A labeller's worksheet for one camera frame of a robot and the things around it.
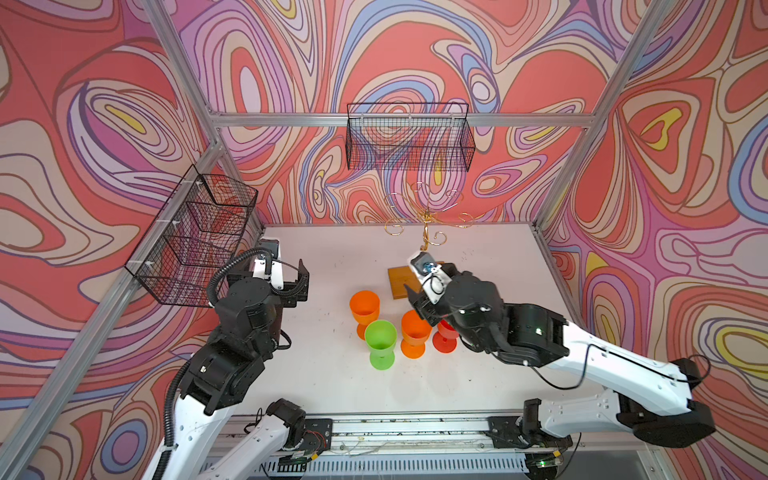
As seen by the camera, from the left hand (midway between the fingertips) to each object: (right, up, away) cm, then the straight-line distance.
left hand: (279, 260), depth 60 cm
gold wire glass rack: (+28, +19, +59) cm, 68 cm away
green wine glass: (+21, -22, +20) cm, 36 cm away
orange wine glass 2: (+16, -14, +23) cm, 32 cm away
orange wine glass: (+31, -21, +24) cm, 44 cm away
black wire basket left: (-30, 0, +13) cm, 33 cm away
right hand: (+29, -5, +1) cm, 30 cm away
